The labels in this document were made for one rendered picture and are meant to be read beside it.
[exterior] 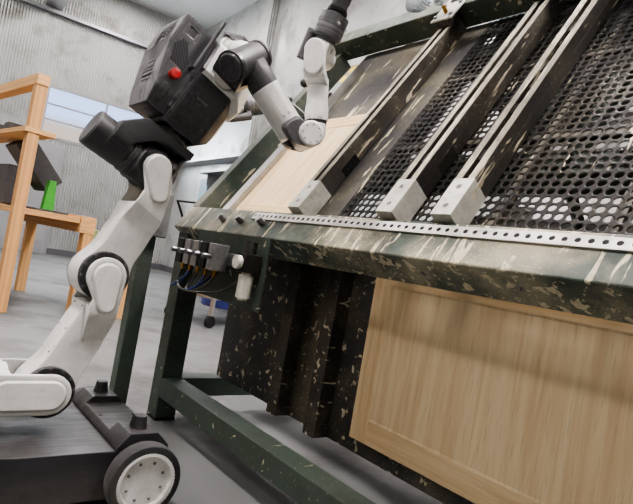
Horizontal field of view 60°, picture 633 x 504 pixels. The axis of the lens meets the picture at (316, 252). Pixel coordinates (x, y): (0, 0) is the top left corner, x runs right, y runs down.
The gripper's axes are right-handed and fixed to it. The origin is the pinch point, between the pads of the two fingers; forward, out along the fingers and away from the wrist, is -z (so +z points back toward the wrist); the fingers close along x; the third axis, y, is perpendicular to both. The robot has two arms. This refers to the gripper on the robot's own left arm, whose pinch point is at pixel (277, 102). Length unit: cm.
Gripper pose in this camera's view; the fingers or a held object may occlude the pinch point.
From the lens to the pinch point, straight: 252.6
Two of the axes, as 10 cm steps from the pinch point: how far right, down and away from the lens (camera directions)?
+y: 6.2, 0.9, -7.8
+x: 1.4, 9.7, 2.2
